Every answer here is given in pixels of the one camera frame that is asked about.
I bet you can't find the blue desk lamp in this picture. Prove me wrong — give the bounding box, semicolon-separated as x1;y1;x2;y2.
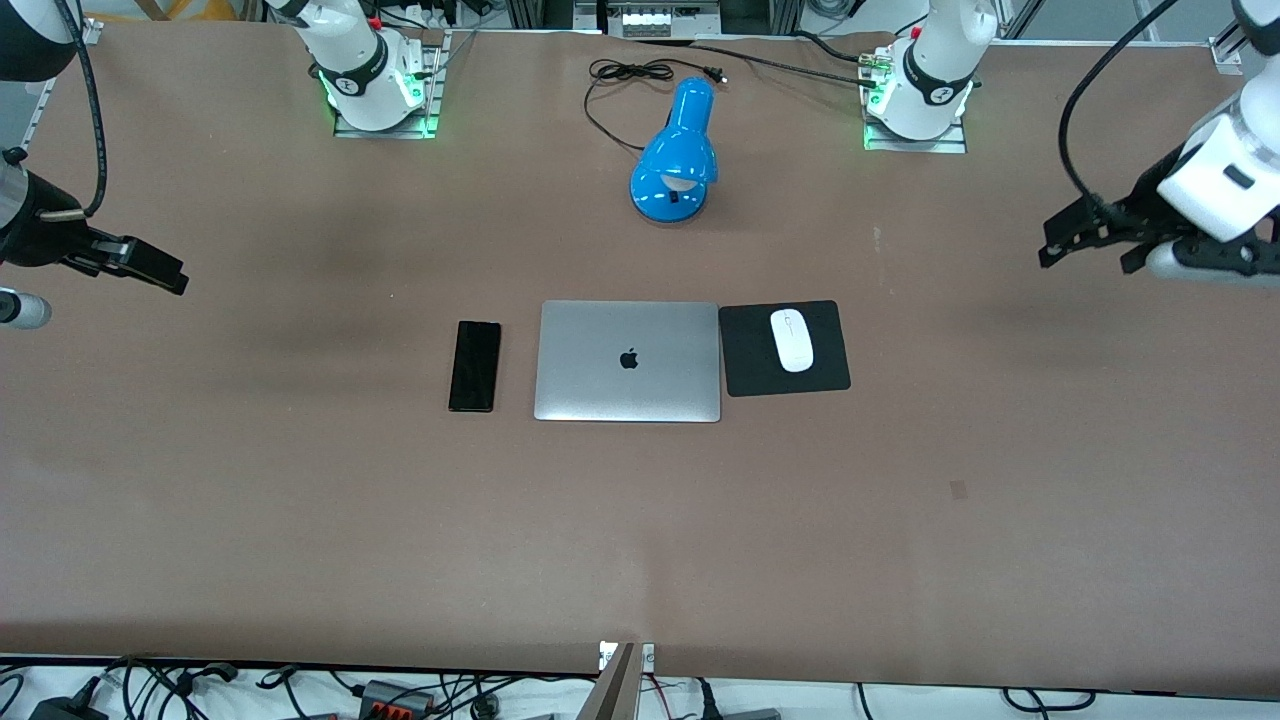
629;77;720;225

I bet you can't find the black lamp power cord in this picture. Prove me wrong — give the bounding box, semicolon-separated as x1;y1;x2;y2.
583;58;729;153

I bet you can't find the white power strip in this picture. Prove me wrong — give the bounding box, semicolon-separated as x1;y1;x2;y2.
619;8;699;40

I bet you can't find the black box with red switches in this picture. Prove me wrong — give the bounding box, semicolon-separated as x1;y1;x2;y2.
355;679;438;720

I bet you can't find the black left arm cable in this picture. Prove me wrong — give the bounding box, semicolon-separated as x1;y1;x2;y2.
1058;0;1183;206

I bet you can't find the silver closed laptop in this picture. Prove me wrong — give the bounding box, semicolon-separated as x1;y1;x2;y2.
533;300;723;424

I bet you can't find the thick black base cable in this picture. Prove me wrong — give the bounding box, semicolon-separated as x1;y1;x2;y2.
636;38;883;91

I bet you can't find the aluminium profile post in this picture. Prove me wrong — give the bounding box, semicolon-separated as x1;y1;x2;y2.
592;641;657;720

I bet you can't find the black looped floor cable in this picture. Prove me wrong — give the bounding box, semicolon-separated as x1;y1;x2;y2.
1003;687;1098;713

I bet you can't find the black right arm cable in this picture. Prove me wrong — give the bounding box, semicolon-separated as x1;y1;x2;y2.
52;0;109;219

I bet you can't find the black power adapter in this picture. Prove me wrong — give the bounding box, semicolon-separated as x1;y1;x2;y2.
28;694;109;720

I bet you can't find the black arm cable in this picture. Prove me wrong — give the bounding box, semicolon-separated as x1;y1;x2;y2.
1058;0;1183;206
52;0;109;219

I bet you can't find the black mouse pad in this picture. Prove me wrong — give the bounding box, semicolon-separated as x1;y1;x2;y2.
718;299;852;398

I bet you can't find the black smartphone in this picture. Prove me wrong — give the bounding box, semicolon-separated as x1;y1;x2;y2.
447;320;503;414

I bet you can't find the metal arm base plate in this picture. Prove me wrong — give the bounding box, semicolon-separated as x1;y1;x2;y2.
332;28;448;140
862;45;969;155

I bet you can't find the white computer mouse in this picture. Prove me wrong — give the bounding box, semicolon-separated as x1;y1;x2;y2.
769;307;817;374

